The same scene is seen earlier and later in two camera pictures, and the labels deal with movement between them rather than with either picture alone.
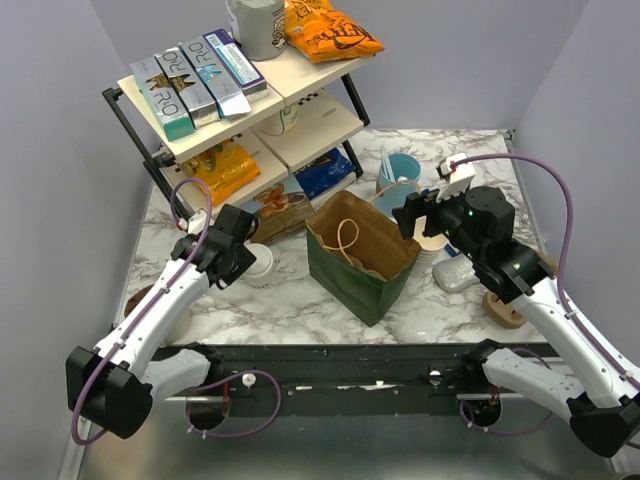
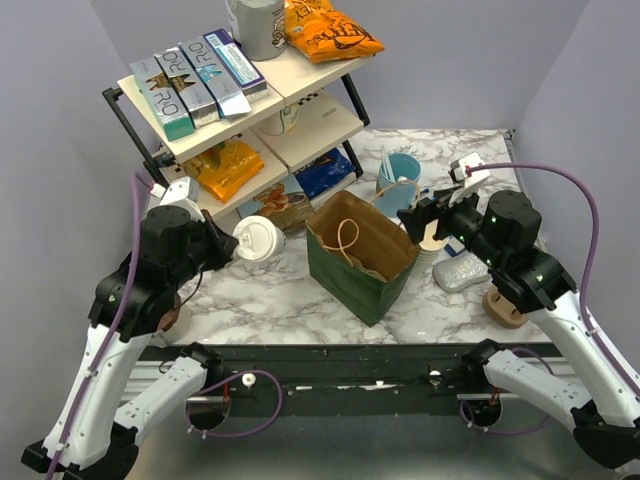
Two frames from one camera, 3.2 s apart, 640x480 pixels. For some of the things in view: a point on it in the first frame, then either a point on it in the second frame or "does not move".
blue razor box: (451, 250) does not move
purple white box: (253, 85) does not move
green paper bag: (359, 255) does not move
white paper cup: (259, 279) → (271, 239)
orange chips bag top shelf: (320, 33) does not move
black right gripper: (406, 216) → (415, 218)
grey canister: (259, 27) does not move
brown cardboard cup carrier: (509, 315) does not move
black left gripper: (246, 259) → (223, 244)
